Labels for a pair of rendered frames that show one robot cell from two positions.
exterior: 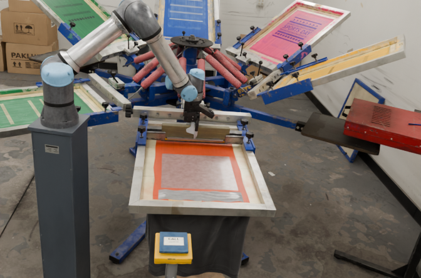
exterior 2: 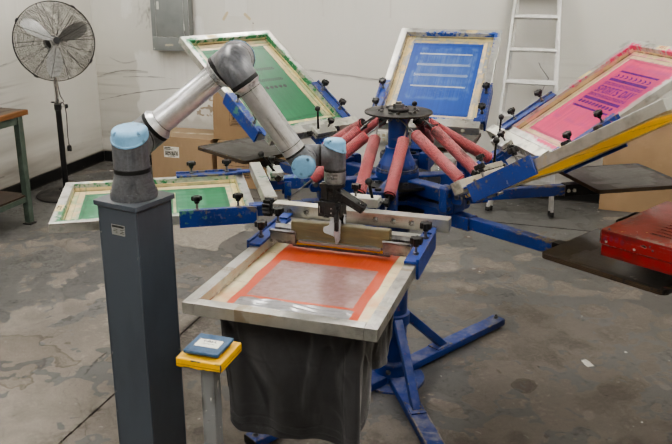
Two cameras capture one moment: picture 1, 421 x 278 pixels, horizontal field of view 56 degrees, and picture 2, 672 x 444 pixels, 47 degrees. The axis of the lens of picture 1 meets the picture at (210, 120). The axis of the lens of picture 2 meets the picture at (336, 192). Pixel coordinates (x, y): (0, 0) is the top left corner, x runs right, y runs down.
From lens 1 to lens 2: 1.11 m
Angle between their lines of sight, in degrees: 25
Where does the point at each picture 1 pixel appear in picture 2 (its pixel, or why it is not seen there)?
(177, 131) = (313, 232)
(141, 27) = (227, 74)
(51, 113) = (117, 182)
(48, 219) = (118, 329)
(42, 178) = (110, 270)
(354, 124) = (615, 235)
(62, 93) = (129, 158)
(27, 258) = not seen: hidden behind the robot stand
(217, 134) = (371, 239)
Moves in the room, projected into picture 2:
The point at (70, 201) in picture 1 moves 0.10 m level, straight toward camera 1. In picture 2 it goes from (139, 304) to (129, 317)
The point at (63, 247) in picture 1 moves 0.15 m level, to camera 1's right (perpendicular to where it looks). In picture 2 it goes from (135, 372) to (172, 383)
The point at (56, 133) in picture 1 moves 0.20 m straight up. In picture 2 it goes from (119, 207) to (114, 145)
